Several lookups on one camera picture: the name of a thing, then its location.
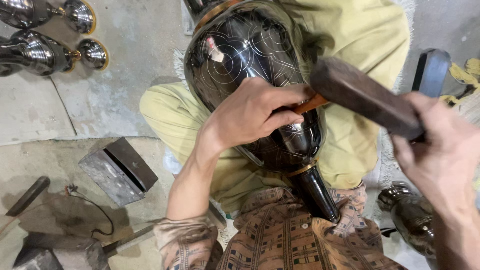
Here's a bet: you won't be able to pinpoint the person's left hand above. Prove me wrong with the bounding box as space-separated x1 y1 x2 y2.
199 77 316 151

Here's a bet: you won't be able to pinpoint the person's right hand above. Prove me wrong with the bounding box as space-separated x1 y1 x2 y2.
390 92 480 223

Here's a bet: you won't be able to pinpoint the dark wooden mallet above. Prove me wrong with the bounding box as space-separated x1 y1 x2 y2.
309 56 427 143

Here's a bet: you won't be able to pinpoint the orange-handled chisel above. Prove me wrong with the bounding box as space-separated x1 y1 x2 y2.
292 94 329 115

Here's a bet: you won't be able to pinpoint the small black metal vase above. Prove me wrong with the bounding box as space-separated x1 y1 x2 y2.
377 181 439 259

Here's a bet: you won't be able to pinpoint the grey-blue flat object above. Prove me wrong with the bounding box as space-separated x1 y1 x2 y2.
411 48 453 99

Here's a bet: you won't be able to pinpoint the yellow cloth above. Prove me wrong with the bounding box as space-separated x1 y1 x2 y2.
438 57 480 106

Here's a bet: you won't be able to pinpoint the yellow-green trousers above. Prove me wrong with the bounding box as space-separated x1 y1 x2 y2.
139 0 412 215

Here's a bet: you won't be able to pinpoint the brown patterned shirt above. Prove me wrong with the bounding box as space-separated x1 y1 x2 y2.
153 183 407 270

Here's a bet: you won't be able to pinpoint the large black engraved vase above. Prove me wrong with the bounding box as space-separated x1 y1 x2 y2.
183 0 341 224

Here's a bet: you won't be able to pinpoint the long metal rod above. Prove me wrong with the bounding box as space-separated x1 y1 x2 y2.
102 224 155 259

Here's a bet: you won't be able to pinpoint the grey metal box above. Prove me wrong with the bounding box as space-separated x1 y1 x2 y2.
78 137 159 208

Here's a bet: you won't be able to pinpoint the dark metal bar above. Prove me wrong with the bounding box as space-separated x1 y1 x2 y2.
5 176 51 217

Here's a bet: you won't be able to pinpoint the thin black wire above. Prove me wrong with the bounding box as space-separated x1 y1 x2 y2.
64 184 115 238

